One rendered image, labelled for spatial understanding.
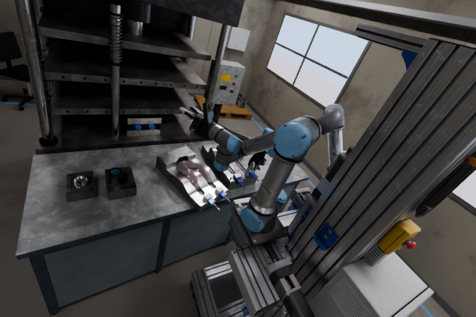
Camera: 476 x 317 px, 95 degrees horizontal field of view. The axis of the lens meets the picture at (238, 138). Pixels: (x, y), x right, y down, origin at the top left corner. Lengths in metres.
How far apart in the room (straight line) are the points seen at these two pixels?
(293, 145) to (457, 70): 0.48
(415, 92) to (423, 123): 0.10
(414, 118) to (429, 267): 2.65
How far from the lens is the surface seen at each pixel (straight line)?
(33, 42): 1.70
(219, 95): 2.21
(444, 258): 3.29
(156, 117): 2.01
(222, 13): 1.80
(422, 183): 0.87
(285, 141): 0.74
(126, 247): 1.68
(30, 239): 1.46
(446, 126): 0.85
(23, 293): 2.26
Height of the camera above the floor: 1.95
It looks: 30 degrees down
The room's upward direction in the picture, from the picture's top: 19 degrees clockwise
